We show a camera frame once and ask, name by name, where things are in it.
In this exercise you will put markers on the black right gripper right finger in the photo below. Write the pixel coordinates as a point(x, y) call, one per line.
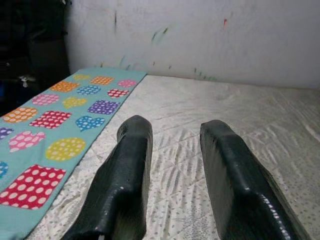
point(240, 185)

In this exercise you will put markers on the black bag with buckle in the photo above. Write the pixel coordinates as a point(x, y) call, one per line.
point(30, 75)

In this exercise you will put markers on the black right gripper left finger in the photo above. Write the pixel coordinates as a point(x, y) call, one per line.
point(120, 180)

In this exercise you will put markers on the teal patchwork blanket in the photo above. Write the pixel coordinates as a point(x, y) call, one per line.
point(37, 150)

